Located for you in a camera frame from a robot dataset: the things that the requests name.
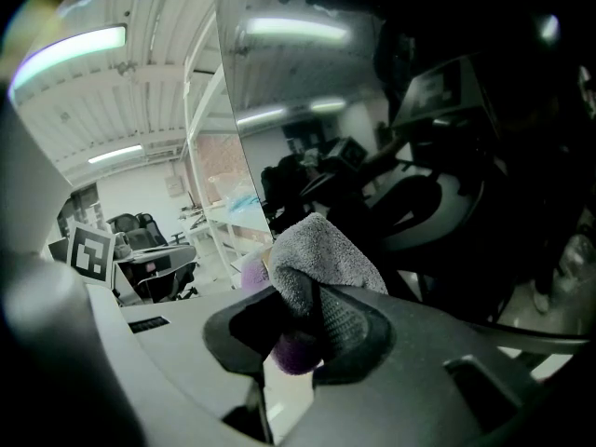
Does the black office chair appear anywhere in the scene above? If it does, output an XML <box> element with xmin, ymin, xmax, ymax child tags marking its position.
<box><xmin>107</xmin><ymin>211</ymin><xmax>169</xmax><ymax>253</ymax></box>
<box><xmin>115</xmin><ymin>243</ymin><xmax>199</xmax><ymax>305</ymax></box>

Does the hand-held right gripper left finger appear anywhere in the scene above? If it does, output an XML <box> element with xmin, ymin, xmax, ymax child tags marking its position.
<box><xmin>114</xmin><ymin>285</ymin><xmax>283</xmax><ymax>422</ymax></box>

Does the long ceiling light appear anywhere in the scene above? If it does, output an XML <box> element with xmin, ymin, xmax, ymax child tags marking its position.
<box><xmin>11</xmin><ymin>24</ymin><xmax>128</xmax><ymax>102</ymax></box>
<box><xmin>87</xmin><ymin>143</ymin><xmax>144</xmax><ymax>165</ymax></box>

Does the grey and purple cloth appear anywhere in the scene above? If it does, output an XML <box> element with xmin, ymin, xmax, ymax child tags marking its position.
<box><xmin>239</xmin><ymin>211</ymin><xmax>390</xmax><ymax>374</ymax></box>

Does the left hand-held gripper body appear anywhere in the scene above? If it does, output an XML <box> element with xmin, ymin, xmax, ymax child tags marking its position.
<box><xmin>66</xmin><ymin>221</ymin><xmax>117</xmax><ymax>291</ymax></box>

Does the black TV screen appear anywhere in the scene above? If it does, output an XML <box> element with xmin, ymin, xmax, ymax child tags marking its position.
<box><xmin>213</xmin><ymin>0</ymin><xmax>596</xmax><ymax>360</ymax></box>

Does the blue plastic bag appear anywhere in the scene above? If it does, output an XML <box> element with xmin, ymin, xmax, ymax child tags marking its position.
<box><xmin>226</xmin><ymin>192</ymin><xmax>261</xmax><ymax>214</ymax></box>

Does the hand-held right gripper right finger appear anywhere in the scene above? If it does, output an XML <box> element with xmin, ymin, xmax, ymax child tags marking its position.
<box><xmin>278</xmin><ymin>283</ymin><xmax>590</xmax><ymax>447</ymax></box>

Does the white metal shelf frame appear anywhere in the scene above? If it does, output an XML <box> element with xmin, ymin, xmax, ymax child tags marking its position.
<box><xmin>183</xmin><ymin>10</ymin><xmax>274</xmax><ymax>289</ymax></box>

